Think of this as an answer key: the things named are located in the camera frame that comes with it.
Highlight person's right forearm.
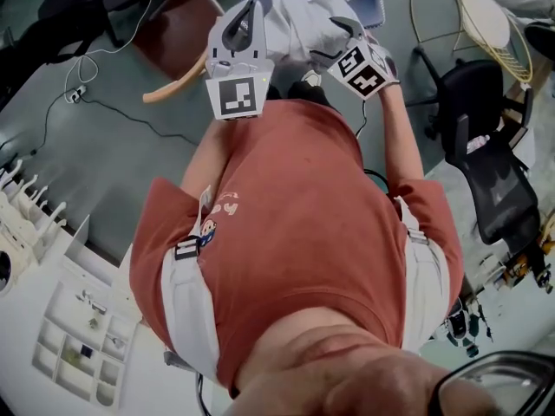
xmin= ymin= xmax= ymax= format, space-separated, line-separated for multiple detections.
xmin=374 ymin=82 xmax=427 ymax=191

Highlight round mirror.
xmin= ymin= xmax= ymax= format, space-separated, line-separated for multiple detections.
xmin=0 ymin=249 xmax=19 ymax=299

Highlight black floor cable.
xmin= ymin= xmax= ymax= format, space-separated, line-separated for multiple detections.
xmin=0 ymin=94 xmax=201 ymax=156

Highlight white power strip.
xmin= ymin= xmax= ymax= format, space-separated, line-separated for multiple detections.
xmin=63 ymin=84 xmax=88 ymax=104

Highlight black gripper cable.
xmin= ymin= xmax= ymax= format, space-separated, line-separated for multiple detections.
xmin=354 ymin=97 xmax=392 ymax=195

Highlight gold wire chair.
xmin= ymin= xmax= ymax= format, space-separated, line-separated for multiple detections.
xmin=408 ymin=0 xmax=535 ymax=85

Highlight light grey clothes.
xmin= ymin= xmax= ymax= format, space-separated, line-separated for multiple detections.
xmin=263 ymin=0 xmax=394 ymax=76

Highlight white hook rack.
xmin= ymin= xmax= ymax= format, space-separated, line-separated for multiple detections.
xmin=0 ymin=157 xmax=69 ymax=273

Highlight clear plastic bottle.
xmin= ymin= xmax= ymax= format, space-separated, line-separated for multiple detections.
xmin=466 ymin=134 xmax=492 ymax=155

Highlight white power cable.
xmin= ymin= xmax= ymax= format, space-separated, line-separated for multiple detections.
xmin=63 ymin=0 xmax=156 ymax=104

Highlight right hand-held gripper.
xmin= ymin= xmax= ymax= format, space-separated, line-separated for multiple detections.
xmin=310 ymin=15 xmax=400 ymax=101

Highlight white organiser tray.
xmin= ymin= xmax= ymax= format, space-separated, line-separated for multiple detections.
xmin=31 ymin=274 xmax=140 ymax=410

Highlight red t-shirt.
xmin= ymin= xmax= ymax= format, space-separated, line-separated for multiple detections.
xmin=128 ymin=98 xmax=465 ymax=401

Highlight white harness strap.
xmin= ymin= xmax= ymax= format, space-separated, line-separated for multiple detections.
xmin=391 ymin=195 xmax=453 ymax=355
xmin=160 ymin=184 xmax=223 ymax=386

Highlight person's face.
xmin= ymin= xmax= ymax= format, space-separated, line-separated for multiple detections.
xmin=236 ymin=305 xmax=500 ymax=416

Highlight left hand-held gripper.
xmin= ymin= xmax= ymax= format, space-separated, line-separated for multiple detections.
xmin=203 ymin=0 xmax=276 ymax=122

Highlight person's left forearm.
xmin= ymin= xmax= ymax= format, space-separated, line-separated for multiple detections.
xmin=179 ymin=117 xmax=236 ymax=195

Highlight black eyeglasses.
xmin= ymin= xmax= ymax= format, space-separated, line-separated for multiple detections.
xmin=432 ymin=350 xmax=555 ymax=416

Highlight black trousers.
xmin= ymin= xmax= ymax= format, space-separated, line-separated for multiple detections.
xmin=265 ymin=80 xmax=340 ymax=113

